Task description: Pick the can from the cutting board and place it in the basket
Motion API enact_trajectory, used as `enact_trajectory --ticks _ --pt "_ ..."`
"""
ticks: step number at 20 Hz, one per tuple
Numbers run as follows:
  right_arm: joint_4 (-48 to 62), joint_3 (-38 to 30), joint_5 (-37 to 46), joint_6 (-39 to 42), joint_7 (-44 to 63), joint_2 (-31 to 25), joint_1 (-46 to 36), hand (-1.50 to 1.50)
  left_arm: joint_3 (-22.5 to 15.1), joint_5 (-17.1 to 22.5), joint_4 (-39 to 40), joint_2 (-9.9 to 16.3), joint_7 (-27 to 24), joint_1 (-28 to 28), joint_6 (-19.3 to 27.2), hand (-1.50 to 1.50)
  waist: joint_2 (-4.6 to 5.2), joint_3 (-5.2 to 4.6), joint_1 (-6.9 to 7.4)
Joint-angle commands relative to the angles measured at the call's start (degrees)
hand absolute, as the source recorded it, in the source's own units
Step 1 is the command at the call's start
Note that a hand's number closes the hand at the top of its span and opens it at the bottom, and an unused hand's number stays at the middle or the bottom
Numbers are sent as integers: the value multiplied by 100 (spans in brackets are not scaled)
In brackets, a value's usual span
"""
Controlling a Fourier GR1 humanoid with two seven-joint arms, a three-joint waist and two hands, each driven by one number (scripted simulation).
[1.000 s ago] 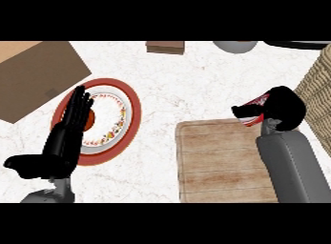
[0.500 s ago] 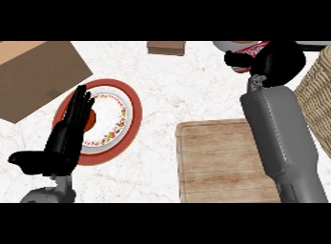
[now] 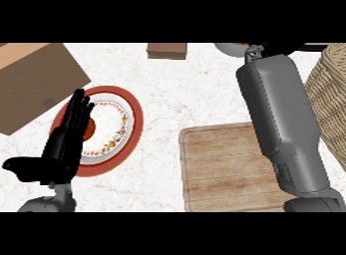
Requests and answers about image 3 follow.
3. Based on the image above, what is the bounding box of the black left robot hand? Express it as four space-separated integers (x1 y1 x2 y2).
2 88 97 186

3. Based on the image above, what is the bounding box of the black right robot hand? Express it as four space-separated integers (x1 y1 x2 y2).
246 42 329 58

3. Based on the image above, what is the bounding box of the tan wicker basket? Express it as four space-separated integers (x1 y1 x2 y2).
304 42 346 191

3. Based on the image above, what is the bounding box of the wooden cutting board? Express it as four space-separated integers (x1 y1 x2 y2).
178 121 299 213

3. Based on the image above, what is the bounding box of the orange round fruit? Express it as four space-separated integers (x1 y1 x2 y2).
83 119 98 142

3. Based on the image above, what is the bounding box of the grey round container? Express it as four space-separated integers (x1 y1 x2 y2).
212 42 252 59

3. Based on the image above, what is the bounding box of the white plate with floral rim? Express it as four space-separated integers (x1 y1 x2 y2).
79 94 134 166

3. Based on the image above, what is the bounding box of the red round placemat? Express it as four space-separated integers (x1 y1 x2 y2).
49 85 146 178

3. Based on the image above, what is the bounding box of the brown wooden cabinet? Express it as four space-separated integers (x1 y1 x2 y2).
0 42 94 136

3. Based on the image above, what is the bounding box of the small brown wooden block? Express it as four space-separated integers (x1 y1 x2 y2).
147 42 188 61

